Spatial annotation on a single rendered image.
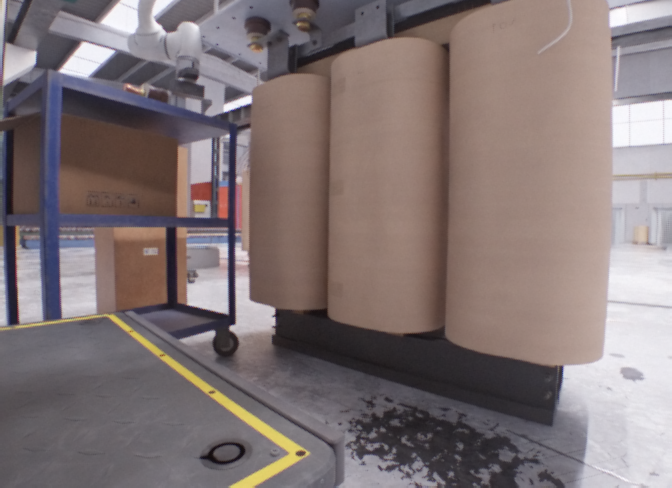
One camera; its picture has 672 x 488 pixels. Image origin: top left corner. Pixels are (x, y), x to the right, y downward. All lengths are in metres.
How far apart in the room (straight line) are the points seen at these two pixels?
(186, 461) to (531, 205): 0.80
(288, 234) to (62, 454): 1.04
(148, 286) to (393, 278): 1.30
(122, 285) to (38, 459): 1.55
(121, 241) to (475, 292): 1.55
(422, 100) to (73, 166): 1.01
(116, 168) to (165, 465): 1.03
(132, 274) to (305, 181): 1.01
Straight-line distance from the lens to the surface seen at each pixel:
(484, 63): 1.00
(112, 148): 1.28
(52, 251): 1.13
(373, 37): 1.25
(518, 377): 1.10
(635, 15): 9.83
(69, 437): 0.43
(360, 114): 1.13
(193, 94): 1.61
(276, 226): 1.34
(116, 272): 1.90
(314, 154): 1.32
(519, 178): 0.90
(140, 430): 0.41
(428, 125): 1.09
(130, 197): 1.28
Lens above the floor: 0.52
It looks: 2 degrees down
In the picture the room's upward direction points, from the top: 1 degrees clockwise
